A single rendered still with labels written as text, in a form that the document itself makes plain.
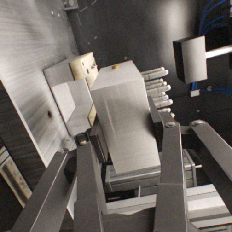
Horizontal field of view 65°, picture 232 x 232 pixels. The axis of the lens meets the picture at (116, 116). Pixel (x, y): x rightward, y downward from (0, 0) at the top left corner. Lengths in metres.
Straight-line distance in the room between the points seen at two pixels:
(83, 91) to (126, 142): 0.25
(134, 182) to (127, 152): 0.33
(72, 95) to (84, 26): 0.29
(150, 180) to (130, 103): 0.36
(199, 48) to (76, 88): 0.26
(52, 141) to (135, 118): 0.16
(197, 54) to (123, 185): 0.36
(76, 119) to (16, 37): 0.16
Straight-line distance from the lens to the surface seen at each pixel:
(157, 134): 0.16
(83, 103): 0.42
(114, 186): 0.52
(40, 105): 0.29
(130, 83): 0.16
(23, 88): 0.27
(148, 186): 0.52
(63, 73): 0.32
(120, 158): 0.19
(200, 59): 0.42
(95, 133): 0.16
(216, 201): 0.35
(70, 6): 0.65
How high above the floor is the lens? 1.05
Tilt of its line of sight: 6 degrees down
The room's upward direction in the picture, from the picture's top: 77 degrees clockwise
